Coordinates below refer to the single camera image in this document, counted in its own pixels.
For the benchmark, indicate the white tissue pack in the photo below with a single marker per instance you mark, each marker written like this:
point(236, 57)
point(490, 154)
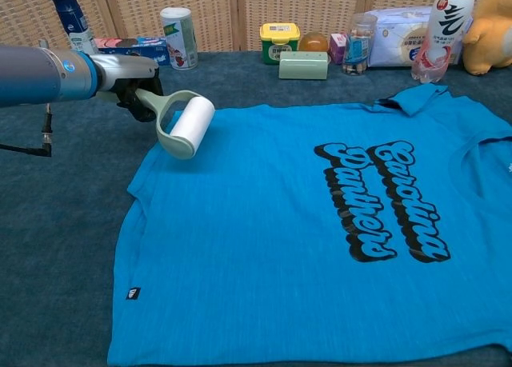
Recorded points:
point(396, 39)

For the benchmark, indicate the woven folding screen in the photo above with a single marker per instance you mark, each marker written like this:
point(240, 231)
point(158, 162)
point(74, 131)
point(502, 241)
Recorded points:
point(280, 3)

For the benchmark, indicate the yellow plush toy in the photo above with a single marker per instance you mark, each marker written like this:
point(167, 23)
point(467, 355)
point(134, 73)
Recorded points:
point(492, 35)

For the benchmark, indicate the clear jar with sticks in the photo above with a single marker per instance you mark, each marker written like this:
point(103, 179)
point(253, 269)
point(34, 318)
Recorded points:
point(358, 47)

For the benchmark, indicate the orange jelly cup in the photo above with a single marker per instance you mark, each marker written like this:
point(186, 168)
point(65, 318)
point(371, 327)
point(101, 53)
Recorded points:
point(314, 42)

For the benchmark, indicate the navy capped spray bottle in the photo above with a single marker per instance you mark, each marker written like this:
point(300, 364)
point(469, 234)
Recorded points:
point(74, 19)

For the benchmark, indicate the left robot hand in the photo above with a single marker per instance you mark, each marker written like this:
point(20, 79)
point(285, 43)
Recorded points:
point(128, 69)

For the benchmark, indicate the pale green roller cover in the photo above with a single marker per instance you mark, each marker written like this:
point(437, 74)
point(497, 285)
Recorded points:
point(302, 67)

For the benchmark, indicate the pale green lint roller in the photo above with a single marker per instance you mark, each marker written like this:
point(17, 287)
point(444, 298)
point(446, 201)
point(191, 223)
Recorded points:
point(192, 123)

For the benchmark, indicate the small pink purple carton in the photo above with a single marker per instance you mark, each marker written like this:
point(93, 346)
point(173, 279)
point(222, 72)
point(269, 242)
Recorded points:
point(337, 47)

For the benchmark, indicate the dark teal table cloth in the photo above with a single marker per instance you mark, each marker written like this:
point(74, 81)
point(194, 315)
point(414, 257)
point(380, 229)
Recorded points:
point(48, 223)

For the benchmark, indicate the blue printed T-shirt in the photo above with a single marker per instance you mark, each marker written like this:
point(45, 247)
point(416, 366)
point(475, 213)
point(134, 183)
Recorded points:
point(240, 223)

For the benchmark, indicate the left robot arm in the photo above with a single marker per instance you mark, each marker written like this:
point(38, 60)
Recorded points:
point(36, 75)

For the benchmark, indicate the clear drink bottle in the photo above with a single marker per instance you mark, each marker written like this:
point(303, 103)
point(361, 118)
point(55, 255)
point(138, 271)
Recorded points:
point(444, 27)

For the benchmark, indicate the blue cookie box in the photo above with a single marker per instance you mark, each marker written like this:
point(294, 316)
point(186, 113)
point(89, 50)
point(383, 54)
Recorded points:
point(152, 47)

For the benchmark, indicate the white lidded snack canister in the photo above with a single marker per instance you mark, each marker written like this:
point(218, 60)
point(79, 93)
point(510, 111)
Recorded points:
point(180, 39)

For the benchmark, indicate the yellow lidded green tub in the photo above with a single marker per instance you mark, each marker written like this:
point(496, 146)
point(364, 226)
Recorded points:
point(280, 33)

